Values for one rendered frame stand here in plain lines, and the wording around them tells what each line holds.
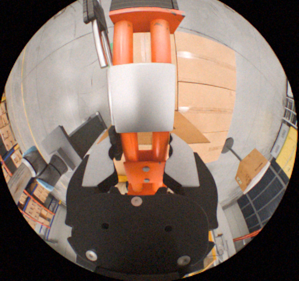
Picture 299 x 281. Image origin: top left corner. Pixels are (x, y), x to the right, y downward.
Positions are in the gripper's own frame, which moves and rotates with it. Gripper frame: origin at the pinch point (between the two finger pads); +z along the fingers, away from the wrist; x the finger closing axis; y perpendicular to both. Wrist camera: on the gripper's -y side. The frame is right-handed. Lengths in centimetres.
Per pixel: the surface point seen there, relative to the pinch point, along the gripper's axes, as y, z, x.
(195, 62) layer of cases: -26, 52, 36
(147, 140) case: 10.4, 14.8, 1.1
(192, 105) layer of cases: 6, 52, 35
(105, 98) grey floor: 5, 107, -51
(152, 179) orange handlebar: 7.1, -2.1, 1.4
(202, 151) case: 14.5, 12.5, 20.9
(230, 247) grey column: 144, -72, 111
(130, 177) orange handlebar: 6.3, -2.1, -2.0
